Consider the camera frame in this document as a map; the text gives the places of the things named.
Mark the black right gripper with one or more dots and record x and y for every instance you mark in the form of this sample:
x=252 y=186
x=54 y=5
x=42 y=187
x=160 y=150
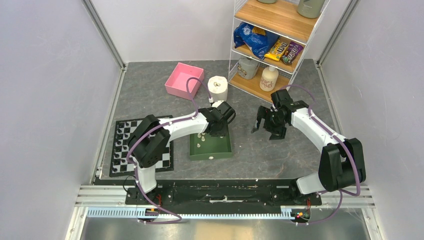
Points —
x=278 y=133

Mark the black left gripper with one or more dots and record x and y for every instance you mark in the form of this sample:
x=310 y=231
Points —
x=222 y=133

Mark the green plastic tray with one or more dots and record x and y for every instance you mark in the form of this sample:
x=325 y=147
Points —
x=202 y=146

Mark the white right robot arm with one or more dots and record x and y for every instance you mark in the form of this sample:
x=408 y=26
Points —
x=341 y=165

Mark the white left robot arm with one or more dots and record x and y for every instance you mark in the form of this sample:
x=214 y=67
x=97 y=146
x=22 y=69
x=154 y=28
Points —
x=147 y=143

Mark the white toilet paper roll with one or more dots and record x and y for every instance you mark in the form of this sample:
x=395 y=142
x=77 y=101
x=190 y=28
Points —
x=218 y=88

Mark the cream soap bottle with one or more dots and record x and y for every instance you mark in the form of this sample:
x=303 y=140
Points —
x=268 y=78

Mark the pink plastic box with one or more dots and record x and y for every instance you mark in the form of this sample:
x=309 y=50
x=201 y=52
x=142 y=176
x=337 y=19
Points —
x=176 y=83

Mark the grey jug on shelf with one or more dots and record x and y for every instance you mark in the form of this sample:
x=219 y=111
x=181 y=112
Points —
x=247 y=67

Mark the yellow candy bag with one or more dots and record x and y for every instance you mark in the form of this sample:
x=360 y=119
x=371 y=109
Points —
x=276 y=51

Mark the blue plastic bag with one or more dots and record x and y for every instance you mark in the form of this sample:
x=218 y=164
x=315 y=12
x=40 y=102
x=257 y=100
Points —
x=258 y=40

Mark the brown candy bag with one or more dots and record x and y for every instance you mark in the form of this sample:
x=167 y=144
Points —
x=291 y=53

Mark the black white chessboard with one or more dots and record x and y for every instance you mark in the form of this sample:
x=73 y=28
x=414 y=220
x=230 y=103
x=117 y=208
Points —
x=119 y=166

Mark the grey green top bottle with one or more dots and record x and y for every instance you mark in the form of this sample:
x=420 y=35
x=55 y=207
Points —
x=310 y=9

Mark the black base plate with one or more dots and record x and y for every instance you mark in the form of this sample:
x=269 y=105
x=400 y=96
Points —
x=229 y=196

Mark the white wire wooden shelf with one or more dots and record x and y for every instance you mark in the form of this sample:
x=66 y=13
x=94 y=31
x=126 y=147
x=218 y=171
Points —
x=280 y=17

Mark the white cable duct rail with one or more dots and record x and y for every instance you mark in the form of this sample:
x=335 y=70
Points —
x=144 y=213

